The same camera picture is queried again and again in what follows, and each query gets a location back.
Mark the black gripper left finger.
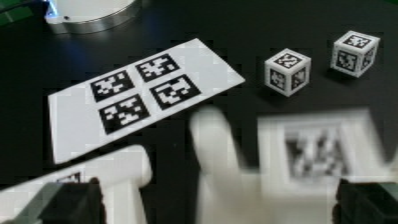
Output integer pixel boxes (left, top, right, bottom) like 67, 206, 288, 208
12, 178, 106, 224

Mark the white chair back frame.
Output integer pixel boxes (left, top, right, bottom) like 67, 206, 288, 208
0, 145, 151, 224

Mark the white tag sheet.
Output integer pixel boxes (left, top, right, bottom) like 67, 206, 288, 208
48, 39, 245, 163

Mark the white chair seat part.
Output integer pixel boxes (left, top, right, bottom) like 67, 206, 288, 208
190, 107, 398, 224

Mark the white chair leg block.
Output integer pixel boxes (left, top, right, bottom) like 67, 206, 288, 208
330, 31, 380, 78
264, 49, 311, 97

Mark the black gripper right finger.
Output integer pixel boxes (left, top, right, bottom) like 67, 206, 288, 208
332, 179, 398, 224

